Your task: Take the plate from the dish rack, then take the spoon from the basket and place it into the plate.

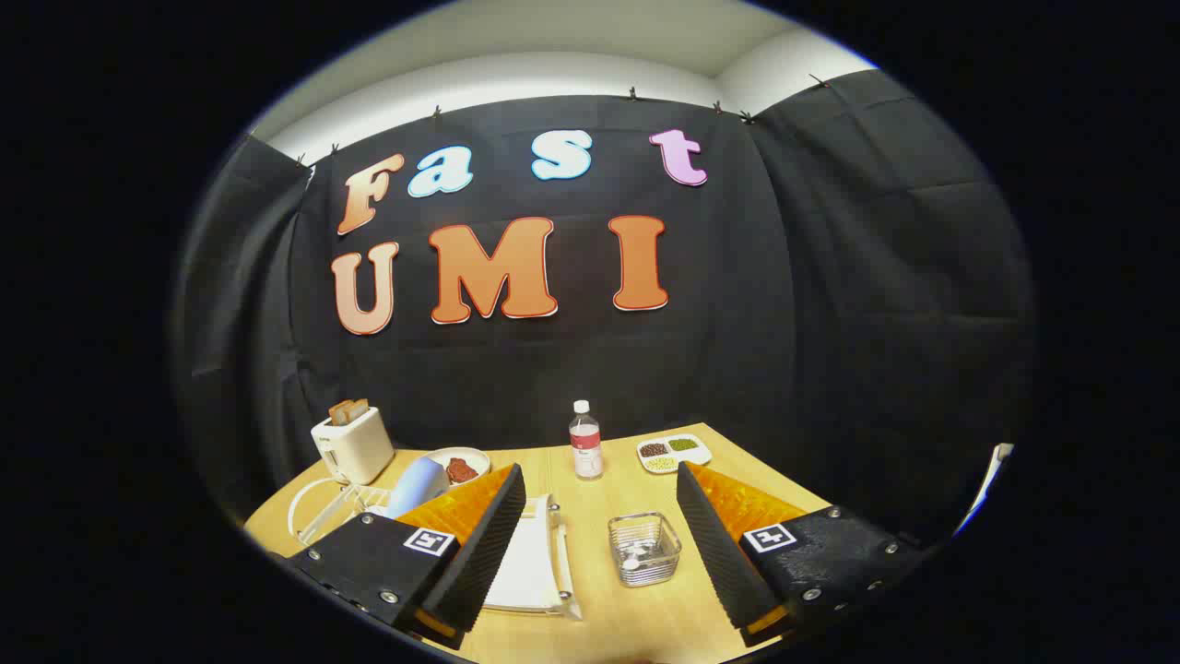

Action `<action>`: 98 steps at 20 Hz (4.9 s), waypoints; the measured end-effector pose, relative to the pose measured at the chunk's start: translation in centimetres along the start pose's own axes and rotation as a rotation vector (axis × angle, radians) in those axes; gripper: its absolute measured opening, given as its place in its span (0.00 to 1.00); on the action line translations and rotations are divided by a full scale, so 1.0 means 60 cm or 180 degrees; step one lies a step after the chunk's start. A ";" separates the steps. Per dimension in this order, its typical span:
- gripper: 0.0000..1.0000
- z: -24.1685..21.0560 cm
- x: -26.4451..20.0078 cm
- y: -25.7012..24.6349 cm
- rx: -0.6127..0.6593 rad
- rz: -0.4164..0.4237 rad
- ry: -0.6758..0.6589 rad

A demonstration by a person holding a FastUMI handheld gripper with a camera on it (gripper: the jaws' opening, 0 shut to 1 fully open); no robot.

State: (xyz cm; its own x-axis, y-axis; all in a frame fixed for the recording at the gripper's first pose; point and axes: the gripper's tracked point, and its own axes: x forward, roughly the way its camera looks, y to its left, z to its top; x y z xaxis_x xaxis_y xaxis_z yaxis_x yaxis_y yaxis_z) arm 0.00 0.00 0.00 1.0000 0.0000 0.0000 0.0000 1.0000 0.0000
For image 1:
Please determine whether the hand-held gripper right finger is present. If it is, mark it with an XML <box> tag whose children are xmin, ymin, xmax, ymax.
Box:
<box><xmin>676</xmin><ymin>461</ymin><xmax>923</xmax><ymax>646</ymax></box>

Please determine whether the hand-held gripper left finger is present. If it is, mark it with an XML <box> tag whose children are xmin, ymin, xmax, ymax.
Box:
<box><xmin>286</xmin><ymin>464</ymin><xmax>528</xmax><ymax>651</ymax></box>

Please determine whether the white wire dish rack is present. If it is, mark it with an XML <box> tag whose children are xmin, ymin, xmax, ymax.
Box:
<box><xmin>288</xmin><ymin>475</ymin><xmax>584</xmax><ymax>621</ymax></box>

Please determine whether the blue plate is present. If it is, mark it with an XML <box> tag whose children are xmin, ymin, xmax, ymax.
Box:
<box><xmin>387</xmin><ymin>456</ymin><xmax>450</xmax><ymax>519</ymax></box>

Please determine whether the metal wire basket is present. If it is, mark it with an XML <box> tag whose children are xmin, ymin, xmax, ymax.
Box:
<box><xmin>608</xmin><ymin>512</ymin><xmax>683</xmax><ymax>588</ymax></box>

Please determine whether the beige round dish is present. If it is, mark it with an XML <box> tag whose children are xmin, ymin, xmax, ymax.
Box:
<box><xmin>426</xmin><ymin>447</ymin><xmax>491</xmax><ymax>485</ymax></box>

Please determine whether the white divided bean dish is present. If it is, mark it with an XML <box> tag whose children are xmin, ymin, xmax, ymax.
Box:
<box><xmin>636</xmin><ymin>433</ymin><xmax>713</xmax><ymax>474</ymax></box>

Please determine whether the white drip tray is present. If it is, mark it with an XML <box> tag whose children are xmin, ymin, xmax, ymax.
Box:
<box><xmin>484</xmin><ymin>516</ymin><xmax>560</xmax><ymax>611</ymax></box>

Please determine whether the clear plastic bottle red label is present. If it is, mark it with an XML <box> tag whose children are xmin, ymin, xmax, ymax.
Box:
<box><xmin>569</xmin><ymin>400</ymin><xmax>604</xmax><ymax>480</ymax></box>

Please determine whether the white toaster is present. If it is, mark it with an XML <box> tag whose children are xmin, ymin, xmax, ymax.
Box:
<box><xmin>311</xmin><ymin>407</ymin><xmax>395</xmax><ymax>486</ymax></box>

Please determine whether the row of small cloth clips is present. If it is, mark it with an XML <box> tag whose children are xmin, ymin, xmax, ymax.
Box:
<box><xmin>295</xmin><ymin>74</ymin><xmax>831</xmax><ymax>167</ymax></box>

